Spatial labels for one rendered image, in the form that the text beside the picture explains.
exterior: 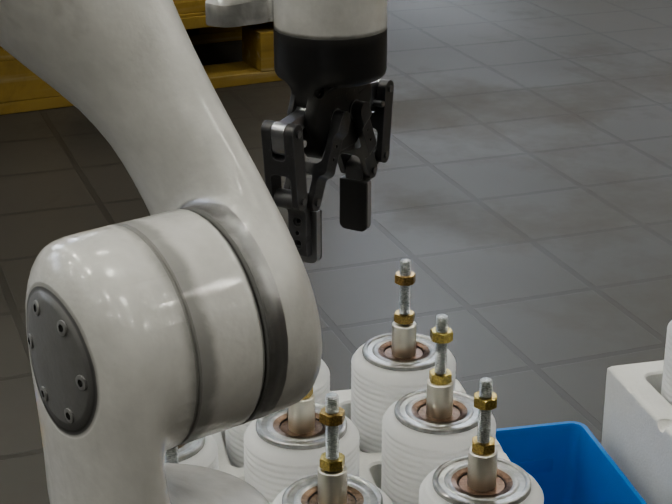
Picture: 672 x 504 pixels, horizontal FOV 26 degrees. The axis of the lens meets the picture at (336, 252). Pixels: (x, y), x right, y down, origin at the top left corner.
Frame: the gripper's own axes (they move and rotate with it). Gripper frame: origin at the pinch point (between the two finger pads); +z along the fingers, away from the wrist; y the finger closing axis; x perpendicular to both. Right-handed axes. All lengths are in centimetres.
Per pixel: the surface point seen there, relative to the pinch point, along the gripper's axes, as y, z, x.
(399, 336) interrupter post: 24.3, 20.0, 7.0
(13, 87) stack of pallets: 131, 42, 150
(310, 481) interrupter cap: 1.2, 21.8, 2.6
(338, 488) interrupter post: -0.8, 20.3, -1.1
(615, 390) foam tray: 44, 31, -7
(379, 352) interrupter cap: 23.9, 21.9, 8.8
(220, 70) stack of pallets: 172, 45, 128
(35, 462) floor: 26, 47, 54
